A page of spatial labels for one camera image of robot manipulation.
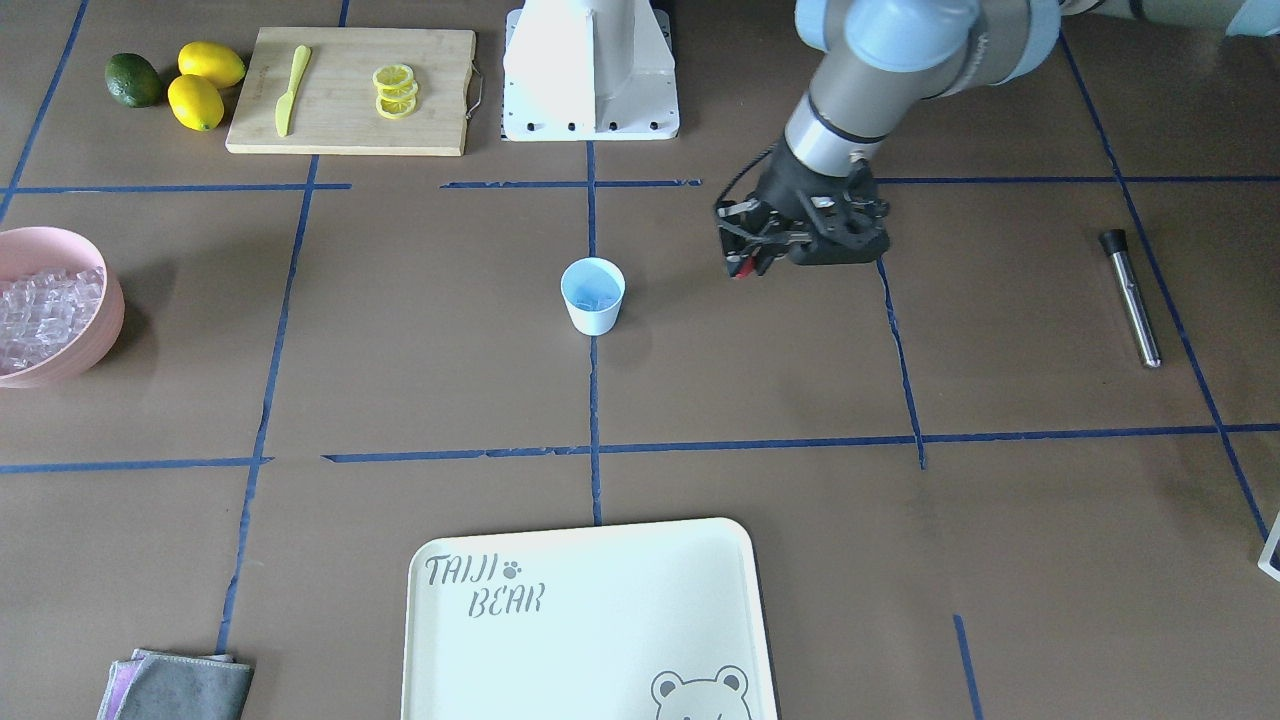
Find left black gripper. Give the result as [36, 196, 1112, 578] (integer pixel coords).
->
[716, 145, 881, 279]

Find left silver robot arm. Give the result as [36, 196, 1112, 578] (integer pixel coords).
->
[716, 1, 1279, 278]

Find light blue cup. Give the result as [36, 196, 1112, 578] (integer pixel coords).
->
[559, 258, 627, 337]

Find white cup rack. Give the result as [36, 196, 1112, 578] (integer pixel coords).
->
[1256, 514, 1280, 582]

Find pink bowl of ice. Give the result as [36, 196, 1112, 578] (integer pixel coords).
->
[1, 227, 125, 389]

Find white pillar with base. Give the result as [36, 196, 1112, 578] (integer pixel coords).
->
[502, 1, 681, 142]

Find steel muddler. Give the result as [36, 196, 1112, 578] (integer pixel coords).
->
[1098, 228, 1162, 369]

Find yellow lemon slices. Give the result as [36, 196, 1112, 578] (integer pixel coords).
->
[372, 63, 419, 120]

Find cream bear tray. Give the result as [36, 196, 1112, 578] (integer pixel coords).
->
[399, 518, 780, 719]

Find bamboo cutting board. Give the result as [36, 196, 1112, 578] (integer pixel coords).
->
[225, 26, 477, 158]

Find yellow plastic knife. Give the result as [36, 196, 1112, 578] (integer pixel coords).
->
[274, 45, 312, 138]

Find folded grey cloth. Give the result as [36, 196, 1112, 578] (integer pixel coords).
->
[97, 648, 255, 719]

